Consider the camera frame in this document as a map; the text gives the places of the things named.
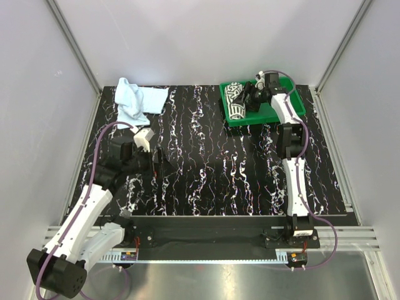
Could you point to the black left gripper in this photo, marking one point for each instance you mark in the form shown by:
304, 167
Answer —
149, 158

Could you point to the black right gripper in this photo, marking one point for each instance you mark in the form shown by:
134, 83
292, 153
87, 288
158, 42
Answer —
248, 89

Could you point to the green white striped towel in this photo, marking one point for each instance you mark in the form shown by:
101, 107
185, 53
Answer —
235, 106

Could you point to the light blue towel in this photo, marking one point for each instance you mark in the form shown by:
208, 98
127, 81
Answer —
134, 102

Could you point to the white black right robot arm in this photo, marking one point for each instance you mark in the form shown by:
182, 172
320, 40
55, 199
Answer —
292, 143

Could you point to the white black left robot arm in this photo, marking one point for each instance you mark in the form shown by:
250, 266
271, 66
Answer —
62, 265

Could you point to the green plastic tray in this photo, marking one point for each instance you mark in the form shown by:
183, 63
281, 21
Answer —
266, 113

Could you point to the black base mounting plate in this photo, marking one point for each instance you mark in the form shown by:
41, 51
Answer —
214, 238

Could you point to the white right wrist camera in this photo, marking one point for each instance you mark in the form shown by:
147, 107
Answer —
260, 80

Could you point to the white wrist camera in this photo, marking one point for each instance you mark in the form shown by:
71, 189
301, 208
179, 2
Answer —
260, 80
142, 139

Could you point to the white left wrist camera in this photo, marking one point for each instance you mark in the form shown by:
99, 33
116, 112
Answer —
142, 139

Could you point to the left cable junction box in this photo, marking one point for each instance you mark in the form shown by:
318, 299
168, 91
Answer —
128, 255

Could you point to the cable junction box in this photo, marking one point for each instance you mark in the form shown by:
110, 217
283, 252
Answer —
298, 257
128, 255

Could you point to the right cable junction box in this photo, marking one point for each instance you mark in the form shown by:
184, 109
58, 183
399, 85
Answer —
298, 257

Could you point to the aluminium frame rail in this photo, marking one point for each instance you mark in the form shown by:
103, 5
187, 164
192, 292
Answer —
349, 238

